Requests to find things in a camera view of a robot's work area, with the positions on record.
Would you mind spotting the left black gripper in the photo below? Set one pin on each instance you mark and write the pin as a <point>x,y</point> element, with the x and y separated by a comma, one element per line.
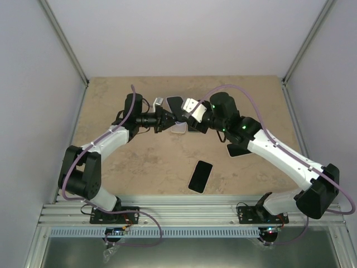
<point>162,123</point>

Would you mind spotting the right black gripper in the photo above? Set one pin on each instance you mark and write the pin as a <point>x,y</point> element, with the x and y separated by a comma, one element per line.
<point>193,124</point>

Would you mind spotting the white phone case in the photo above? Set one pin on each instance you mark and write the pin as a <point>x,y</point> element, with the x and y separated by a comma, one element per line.
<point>179,128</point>

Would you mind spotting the blue phone black screen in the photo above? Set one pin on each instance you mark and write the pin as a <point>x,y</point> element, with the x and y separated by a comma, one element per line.
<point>190,129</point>

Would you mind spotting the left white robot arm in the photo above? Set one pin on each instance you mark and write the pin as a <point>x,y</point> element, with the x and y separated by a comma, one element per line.
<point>81,171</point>

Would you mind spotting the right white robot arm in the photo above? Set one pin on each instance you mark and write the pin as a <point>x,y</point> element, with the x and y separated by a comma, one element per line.
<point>316,183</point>

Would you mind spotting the left controller board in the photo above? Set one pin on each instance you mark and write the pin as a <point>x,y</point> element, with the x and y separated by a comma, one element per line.
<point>117,231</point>

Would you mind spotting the controller board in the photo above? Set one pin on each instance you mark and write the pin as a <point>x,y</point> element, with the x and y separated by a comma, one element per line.
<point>117,231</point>
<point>270,232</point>

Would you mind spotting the right controller board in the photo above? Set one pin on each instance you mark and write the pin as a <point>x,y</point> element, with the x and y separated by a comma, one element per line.
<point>270,232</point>

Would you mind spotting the clear plastic bag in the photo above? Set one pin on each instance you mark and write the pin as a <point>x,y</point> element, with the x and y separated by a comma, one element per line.
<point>109,251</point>

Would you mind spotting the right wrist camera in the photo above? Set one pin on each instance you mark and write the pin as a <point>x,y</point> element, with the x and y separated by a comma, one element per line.
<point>193,108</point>

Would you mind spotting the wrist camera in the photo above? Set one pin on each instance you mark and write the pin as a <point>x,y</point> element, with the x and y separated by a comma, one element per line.
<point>193,108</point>
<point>157,102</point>

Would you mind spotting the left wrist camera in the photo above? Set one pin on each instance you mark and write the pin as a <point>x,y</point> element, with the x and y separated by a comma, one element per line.
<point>157,102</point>

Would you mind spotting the aluminium rail frame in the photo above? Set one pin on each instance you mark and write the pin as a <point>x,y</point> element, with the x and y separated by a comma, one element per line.
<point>212,209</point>

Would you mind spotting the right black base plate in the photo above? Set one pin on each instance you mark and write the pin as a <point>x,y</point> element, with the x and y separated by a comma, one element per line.
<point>250,215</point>

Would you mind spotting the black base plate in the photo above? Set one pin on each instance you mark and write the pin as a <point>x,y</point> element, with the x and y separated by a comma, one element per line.
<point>130,217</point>
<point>250,215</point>

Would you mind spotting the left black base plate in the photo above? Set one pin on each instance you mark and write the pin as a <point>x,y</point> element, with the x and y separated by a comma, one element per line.
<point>130,217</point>

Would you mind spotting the left aluminium corner post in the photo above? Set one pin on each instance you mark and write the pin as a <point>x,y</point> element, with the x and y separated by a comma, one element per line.
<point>44,4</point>

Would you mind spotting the aluminium corner post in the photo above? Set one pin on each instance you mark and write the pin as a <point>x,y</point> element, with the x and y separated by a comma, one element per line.
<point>44,4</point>
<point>315,28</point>

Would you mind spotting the slotted cable duct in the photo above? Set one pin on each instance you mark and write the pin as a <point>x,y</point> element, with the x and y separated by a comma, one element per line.
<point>154,232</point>

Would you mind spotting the right aluminium corner post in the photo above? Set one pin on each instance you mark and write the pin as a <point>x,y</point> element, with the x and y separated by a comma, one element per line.
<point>315,28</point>

